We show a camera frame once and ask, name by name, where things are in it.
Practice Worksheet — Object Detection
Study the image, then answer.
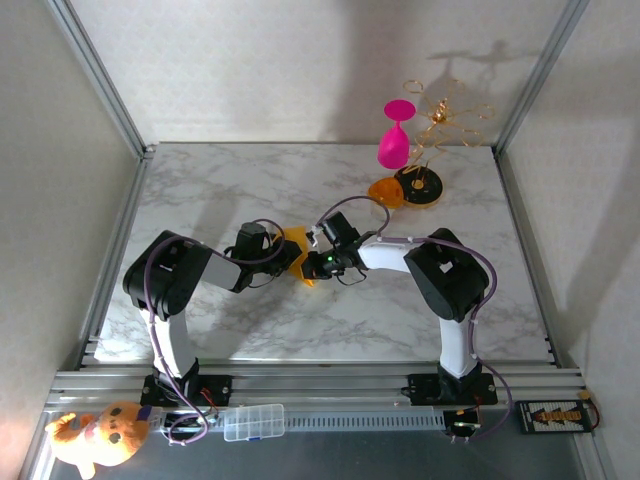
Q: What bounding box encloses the orange wine glass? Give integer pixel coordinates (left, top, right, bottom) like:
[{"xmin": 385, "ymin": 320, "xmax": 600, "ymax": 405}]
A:
[{"xmin": 368, "ymin": 177, "xmax": 405, "ymax": 210}]

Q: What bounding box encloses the pink wine glass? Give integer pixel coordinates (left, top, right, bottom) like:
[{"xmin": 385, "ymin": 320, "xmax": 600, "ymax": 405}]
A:
[{"xmin": 377, "ymin": 98, "xmax": 417, "ymax": 170}]

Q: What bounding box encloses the clear plastic organizer box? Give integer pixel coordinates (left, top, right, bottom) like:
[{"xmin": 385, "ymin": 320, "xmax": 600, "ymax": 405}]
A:
[{"xmin": 223, "ymin": 403, "xmax": 286, "ymax": 443}]

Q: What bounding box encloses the small black controller board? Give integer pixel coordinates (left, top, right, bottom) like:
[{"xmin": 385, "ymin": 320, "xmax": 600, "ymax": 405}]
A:
[{"xmin": 444, "ymin": 407, "xmax": 484, "ymax": 444}]

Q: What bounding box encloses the orange plush toy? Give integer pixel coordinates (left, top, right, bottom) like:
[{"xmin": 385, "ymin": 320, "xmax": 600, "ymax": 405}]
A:
[{"xmin": 44, "ymin": 401, "xmax": 151, "ymax": 480}]

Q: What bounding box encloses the black charger board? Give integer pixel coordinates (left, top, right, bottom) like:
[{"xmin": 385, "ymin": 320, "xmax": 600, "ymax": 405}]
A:
[{"xmin": 514, "ymin": 392, "xmax": 601, "ymax": 435}]

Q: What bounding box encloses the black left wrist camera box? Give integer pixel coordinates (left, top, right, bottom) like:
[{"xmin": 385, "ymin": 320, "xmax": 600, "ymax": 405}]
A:
[{"xmin": 237, "ymin": 221, "xmax": 274, "ymax": 251}]

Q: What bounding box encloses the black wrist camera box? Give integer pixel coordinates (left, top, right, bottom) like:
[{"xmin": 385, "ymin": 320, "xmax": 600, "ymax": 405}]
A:
[
  {"xmin": 319, "ymin": 211, "xmax": 359, "ymax": 247},
  {"xmin": 237, "ymin": 221, "xmax": 274, "ymax": 251}
]

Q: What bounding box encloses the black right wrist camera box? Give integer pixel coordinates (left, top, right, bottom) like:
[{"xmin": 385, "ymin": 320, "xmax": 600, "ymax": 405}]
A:
[{"xmin": 319, "ymin": 211, "xmax": 359, "ymax": 247}]

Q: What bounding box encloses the gold wire glass rack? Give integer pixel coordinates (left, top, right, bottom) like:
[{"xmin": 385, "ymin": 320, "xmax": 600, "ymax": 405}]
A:
[{"xmin": 392, "ymin": 78, "xmax": 497, "ymax": 210}]

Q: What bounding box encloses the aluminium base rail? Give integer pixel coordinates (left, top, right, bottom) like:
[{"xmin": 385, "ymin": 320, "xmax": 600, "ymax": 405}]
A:
[{"xmin": 49, "ymin": 367, "xmax": 586, "ymax": 410}]

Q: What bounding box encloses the grey slotted cable duct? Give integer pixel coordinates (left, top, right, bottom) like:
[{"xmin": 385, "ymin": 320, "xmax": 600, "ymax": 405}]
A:
[{"xmin": 149, "ymin": 405, "xmax": 449, "ymax": 432}]

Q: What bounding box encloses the aluminium table edge rail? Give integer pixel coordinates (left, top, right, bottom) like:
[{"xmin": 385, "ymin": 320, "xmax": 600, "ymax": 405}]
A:
[
  {"xmin": 493, "ymin": 149, "xmax": 564, "ymax": 370},
  {"xmin": 74, "ymin": 152, "xmax": 151, "ymax": 371}
]

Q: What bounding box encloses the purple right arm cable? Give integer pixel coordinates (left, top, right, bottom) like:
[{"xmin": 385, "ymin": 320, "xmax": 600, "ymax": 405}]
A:
[{"xmin": 319, "ymin": 195, "xmax": 514, "ymax": 444}]

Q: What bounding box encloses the aluminium frame post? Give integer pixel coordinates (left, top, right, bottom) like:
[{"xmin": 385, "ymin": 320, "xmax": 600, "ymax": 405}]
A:
[
  {"xmin": 45, "ymin": 0, "xmax": 156, "ymax": 159},
  {"xmin": 492, "ymin": 0, "xmax": 592, "ymax": 157}
]

